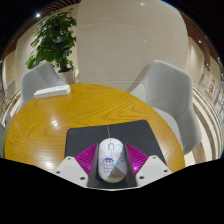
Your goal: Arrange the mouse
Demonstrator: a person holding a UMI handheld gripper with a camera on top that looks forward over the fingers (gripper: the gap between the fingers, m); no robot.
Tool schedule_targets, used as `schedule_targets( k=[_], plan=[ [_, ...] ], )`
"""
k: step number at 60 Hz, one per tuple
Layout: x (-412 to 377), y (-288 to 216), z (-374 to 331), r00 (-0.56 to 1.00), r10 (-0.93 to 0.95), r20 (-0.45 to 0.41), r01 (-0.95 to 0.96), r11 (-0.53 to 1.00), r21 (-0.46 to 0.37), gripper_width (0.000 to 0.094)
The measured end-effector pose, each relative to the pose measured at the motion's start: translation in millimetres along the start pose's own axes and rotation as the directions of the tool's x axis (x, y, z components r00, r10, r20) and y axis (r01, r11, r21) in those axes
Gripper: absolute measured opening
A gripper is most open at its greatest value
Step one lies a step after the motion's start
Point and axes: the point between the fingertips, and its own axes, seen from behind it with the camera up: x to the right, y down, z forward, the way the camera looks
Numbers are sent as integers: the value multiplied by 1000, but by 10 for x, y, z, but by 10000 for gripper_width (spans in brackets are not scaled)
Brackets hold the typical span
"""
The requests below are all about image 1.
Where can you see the dark grey mouse pad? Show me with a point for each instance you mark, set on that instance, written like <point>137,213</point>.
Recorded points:
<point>83,136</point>

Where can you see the green potted plant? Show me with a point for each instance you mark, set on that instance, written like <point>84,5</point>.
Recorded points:
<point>53,40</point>

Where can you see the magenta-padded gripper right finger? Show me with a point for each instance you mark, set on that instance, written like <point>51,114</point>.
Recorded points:
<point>136,160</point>

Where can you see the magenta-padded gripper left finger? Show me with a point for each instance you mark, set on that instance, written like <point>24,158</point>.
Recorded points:
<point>85,161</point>

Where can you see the white cartoon-print computer mouse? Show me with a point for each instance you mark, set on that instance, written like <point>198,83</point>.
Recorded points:
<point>112,160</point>

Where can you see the small white chair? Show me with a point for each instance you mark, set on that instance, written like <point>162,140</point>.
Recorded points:
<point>10,89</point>

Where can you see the white power strip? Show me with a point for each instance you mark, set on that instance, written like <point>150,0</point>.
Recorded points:
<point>52,91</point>

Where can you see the grey upholstered armchair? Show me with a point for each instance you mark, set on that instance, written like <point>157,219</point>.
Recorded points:
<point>38,81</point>
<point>170,93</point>

